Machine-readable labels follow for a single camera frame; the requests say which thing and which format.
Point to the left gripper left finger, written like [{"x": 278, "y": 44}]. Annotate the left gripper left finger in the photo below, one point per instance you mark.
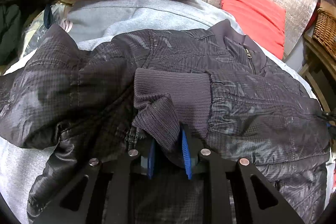
[{"x": 103, "y": 192}]

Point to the wooden table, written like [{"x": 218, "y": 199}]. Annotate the wooden table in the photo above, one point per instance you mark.
[{"x": 319, "y": 71}]

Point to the dark quilted jacket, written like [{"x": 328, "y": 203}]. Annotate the dark quilted jacket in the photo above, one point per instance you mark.
[{"x": 161, "y": 126}]

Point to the wicker basket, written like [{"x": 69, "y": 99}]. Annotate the wicker basket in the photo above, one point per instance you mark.
[{"x": 325, "y": 31}]

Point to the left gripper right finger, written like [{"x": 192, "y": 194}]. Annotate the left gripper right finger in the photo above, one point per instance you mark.
[{"x": 234, "y": 191}]

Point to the red cushion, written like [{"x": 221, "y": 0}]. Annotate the red cushion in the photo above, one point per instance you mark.
[{"x": 262, "y": 20}]

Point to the grey blanket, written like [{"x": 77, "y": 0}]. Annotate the grey blanket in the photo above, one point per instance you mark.
[{"x": 118, "y": 16}]

